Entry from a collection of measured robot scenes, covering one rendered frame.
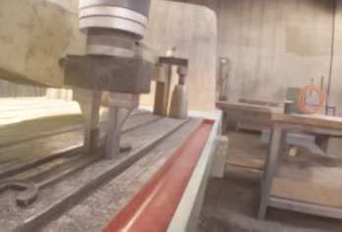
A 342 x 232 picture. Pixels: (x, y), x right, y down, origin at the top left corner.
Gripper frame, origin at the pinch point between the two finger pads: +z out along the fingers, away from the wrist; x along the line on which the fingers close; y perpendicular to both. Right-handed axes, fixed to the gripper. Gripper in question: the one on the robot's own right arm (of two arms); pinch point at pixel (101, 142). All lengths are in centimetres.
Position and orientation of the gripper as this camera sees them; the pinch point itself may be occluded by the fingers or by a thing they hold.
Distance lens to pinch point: 38.2
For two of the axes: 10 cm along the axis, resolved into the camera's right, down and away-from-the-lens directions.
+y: -2.3, 0.4, -9.7
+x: 9.7, 1.2, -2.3
